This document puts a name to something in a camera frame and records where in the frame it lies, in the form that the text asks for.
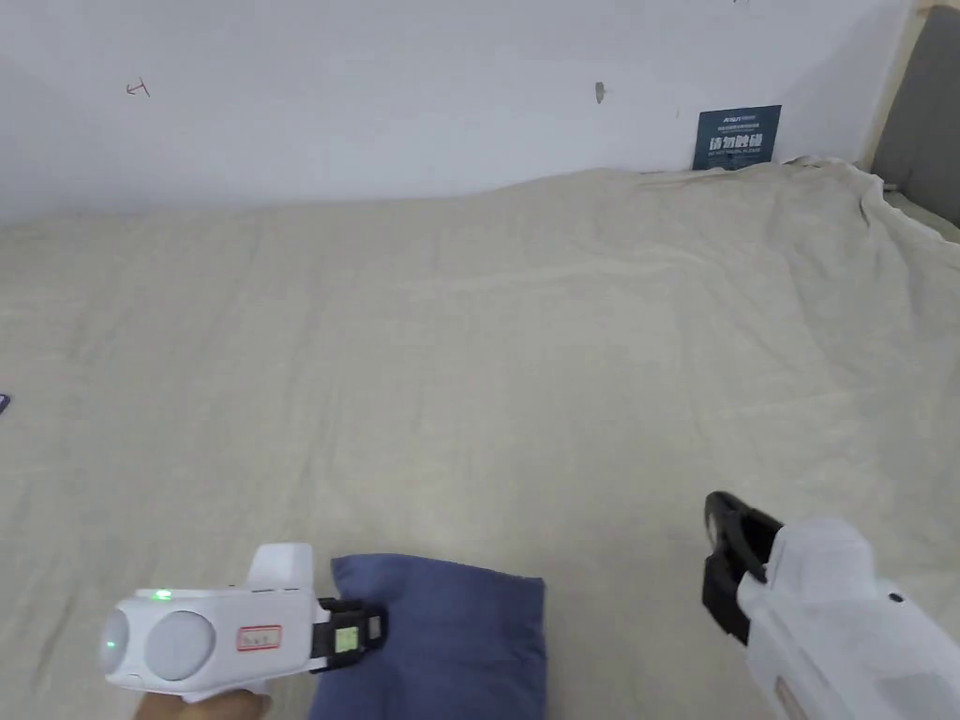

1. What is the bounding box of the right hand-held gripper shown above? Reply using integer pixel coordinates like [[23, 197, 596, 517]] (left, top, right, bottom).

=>
[[701, 490, 960, 720]]

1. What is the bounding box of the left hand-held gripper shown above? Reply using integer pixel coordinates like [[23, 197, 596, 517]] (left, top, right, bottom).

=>
[[100, 543, 390, 704]]

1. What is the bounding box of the dark blue garment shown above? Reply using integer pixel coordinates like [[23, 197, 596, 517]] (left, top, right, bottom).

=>
[[307, 553, 547, 720]]

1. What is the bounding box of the person's left hand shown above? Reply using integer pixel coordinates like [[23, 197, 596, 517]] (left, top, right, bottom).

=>
[[133, 688, 273, 720]]

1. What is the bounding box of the bed with beige sheet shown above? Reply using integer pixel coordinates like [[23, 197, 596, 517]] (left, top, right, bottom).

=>
[[0, 156, 960, 720]]

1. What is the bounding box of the dark blue sign card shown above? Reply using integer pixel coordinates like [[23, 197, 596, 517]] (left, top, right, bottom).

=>
[[689, 104, 784, 173]]

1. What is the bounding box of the grey padded headboard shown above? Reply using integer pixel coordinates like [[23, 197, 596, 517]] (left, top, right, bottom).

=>
[[861, 3, 960, 228]]

